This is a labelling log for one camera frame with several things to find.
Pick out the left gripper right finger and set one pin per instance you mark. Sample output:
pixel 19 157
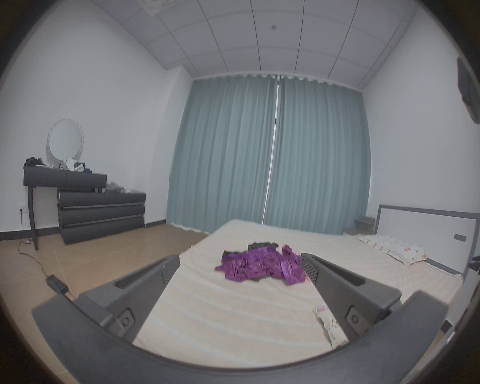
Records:
pixel 348 300

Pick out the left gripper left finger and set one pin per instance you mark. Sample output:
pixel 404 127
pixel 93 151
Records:
pixel 135 296

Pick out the bed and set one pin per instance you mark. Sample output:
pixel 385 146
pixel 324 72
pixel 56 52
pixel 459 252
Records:
pixel 255 311

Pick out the pile of clothes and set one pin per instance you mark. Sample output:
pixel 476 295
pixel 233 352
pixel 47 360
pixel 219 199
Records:
pixel 255 262

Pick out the white printed pillow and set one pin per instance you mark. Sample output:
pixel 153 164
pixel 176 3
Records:
pixel 397 249

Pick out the dark grey chest of drawers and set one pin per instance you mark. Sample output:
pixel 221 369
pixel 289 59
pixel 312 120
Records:
pixel 101 217

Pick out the dark grey dressing table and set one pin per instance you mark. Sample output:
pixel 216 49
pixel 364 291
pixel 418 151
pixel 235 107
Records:
pixel 48 177

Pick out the blue-green curtain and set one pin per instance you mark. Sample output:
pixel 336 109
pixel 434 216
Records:
pixel 322 150
pixel 225 150

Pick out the round white-framed mirror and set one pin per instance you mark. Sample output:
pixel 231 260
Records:
pixel 65 138

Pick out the white wall socket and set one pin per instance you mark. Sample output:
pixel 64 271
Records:
pixel 23 210

